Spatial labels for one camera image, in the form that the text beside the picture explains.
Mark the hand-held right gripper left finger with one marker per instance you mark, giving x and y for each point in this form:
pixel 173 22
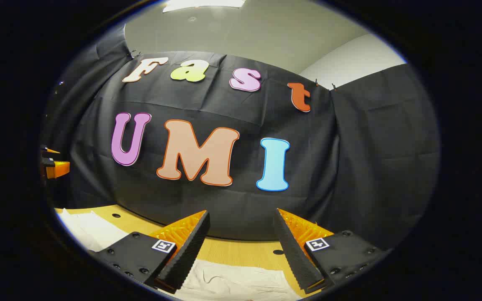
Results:
pixel 191 246

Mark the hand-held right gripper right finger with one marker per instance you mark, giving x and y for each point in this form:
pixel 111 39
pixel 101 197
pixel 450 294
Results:
pixel 293 251

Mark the ceiling light panel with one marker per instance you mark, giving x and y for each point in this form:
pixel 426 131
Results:
pixel 203 4

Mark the black backdrop cloth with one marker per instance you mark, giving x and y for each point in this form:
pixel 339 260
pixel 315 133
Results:
pixel 232 104

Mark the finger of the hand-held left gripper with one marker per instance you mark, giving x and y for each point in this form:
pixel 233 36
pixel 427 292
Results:
pixel 49 154
pixel 59 168

